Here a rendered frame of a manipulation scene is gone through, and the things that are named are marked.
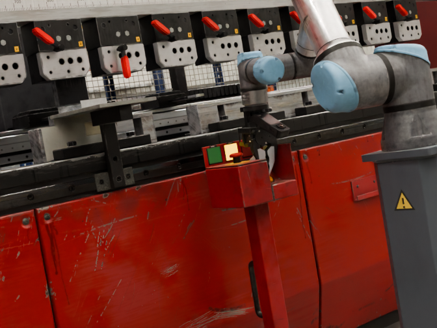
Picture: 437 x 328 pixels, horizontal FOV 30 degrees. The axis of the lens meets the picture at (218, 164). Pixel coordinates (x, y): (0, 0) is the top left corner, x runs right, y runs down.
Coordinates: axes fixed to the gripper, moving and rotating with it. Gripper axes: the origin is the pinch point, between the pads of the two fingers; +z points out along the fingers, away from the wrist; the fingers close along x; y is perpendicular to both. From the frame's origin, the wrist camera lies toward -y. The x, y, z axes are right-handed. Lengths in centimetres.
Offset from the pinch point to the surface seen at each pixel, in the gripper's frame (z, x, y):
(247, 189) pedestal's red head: 1.9, 13.1, -6.6
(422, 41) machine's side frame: -32, -169, 79
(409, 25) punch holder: -39, -114, 40
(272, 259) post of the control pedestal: 24.0, 4.6, -3.2
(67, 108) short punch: -26, 45, 31
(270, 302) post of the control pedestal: 36.0, 7.6, -4.0
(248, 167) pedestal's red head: -4.0, 11.6, -6.1
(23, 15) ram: -52, 55, 28
